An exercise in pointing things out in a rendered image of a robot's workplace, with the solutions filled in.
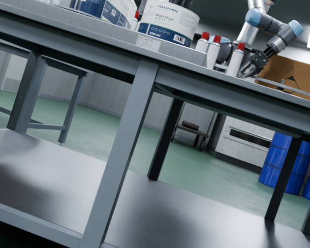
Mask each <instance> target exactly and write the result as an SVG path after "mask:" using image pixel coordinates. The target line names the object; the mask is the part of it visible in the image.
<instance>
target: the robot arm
mask: <svg viewBox="0 0 310 248"><path fill-rule="evenodd" d="M278 1H280V0H248V7H249V11H248V13H247V14H246V22H245V24H244V26H243V28H242V30H241V32H240V35H239V37H238V39H237V40H236V41H233V43H232V44H230V40H229V39H227V38H224V37H221V41H220V44H219V45H220V50H219V53H218V56H217V59H216V62H215V63H216V64H220V65H221V63H223V62H224V61H226V65H227V66H229V64H230V61H231V58H232V55H233V52H234V51H235V50H236V49H237V46H238V43H239V42H240V43H244V44H245V47H244V50H243V53H244V56H243V59H242V62H241V65H240V68H239V70H240V72H239V75H238V78H240V79H245V78H248V77H250V76H253V75H256V74H258V73H260V72H261V70H263V69H264V68H263V66H264V65H266V64H267V63H268V62H269V58H270V57H271V56H272V55H273V54H275V55H277V54H278V53H280V52H281V51H282V50H283V51H284V50H285V47H287V46H288V45H289V44H290V43H291V42H292V41H294V40H295V39H296V38H297V37H299V35H300V34H301V33H302V32H303V28H302V26H301V25H300V24H299V23H298V22H297V21H295V20H293V21H291V22H290V23H289V24H285V23H282V22H280V21H278V20H276V19H275V18H273V17H271V16H269V15H267V12H268V10H269V8H270V6H271V5H274V4H275V2H278ZM259 29H260V30H262V31H264V32H266V33H268V34H270V35H271V36H273V38H272V39H270V40H269V42H268V43H267V44H266V45H267V48H266V49H265V50H264V51H263V52H261V51H260V50H258V51H257V52H256V53H255V54H254V55H252V54H251V51H252V49H251V45H252V43H253V41H254V39H255V36H256V34H257V32H258V30H259ZM214 37H215V36H211V37H210V38H209V40H208V46H207V49H206V52H205V53H206V54H207V52H208V49H209V46H210V44H211V43H213V40H214ZM250 63H253V64H254V65H255V68H251V69H250V71H249V72H247V73H246V74H245V75H242V74H243V73H244V72H245V70H246V69H248V68H250V67H251V64H250Z"/></svg>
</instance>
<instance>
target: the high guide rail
mask: <svg viewBox="0 0 310 248"><path fill-rule="evenodd" d="M214 66H215V67H219V68H222V69H225V70H228V67H226V66H223V65H220V64H216V63H215V65H214ZM250 78H253V79H256V80H259V81H262V82H266V83H269V84H272V85H275V86H278V87H281V88H285V89H288V90H291V91H294V92H297V93H301V94H304V95H307V96H310V93H308V92H305V91H302V90H298V89H295V88H292V87H289V86H286V85H283V84H279V83H276V82H273V81H270V80H267V79H264V78H260V77H257V76H250Z"/></svg>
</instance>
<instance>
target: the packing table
mask: <svg viewBox="0 0 310 248"><path fill-rule="evenodd" d="M0 50H2V51H5V52H8V53H11V54H14V55H17V56H20V57H22V58H25V59H28V57H29V54H30V50H28V49H25V48H23V47H20V46H17V45H15V44H12V43H10V42H7V41H4V40H2V39H0ZM47 66H50V67H53V68H56V69H59V70H62V71H65V72H68V73H71V74H74V75H77V76H79V77H78V80H77V83H76V86H75V89H74V92H73V96H72V99H71V102H70V105H69V108H68V111H67V114H66V117H65V120H64V123H63V125H53V124H45V123H42V122H40V121H37V120H34V119H32V118H31V116H32V113H33V110H34V106H35V103H36V100H37V97H38V94H39V91H40V87H41V84H42V81H43V78H44V75H45V72H46V68H47ZM87 73H91V74H93V71H90V70H87V69H84V68H81V67H78V66H75V65H72V64H69V63H66V62H62V61H59V60H57V59H54V58H51V57H47V56H44V55H42V57H41V60H40V63H39V66H38V69H37V73H36V76H35V79H34V82H33V85H32V88H31V92H30V95H29V98H28V101H27V104H26V108H25V111H24V114H23V117H22V120H21V123H20V127H19V130H18V131H21V132H24V133H26V132H27V129H28V128H35V129H51V130H61V133H60V136H59V139H58V142H60V146H62V145H61V144H62V143H65V141H66V137H67V134H68V131H69V128H70V125H71V122H72V119H73V116H74V112H75V109H76V106H77V103H78V100H79V97H80V94H81V91H82V88H83V84H84V81H85V78H86V75H87ZM0 112H3V113H6V114H8V115H10V114H11V110H8V109H6V108H3V107H0ZM58 145H59V144H58Z"/></svg>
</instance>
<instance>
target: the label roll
mask: <svg viewBox="0 0 310 248"><path fill-rule="evenodd" d="M199 19H200V18H199V16H198V15H196V14H195V13H194V12H192V11H190V10H188V9H186V8H184V7H181V6H179V5H176V4H173V3H170V2H166V1H162V0H147V3H146V6H145V9H144V12H143V15H142V18H141V21H140V24H139V27H138V30H137V31H138V32H141V33H144V34H147V35H150V36H153V37H157V38H160V39H163V40H166V41H169V42H172V43H176V44H179V45H182V46H185V47H188V48H190V46H191V43H192V40H193V37H194V34H195V31H196V28H197V25H198V22H199Z"/></svg>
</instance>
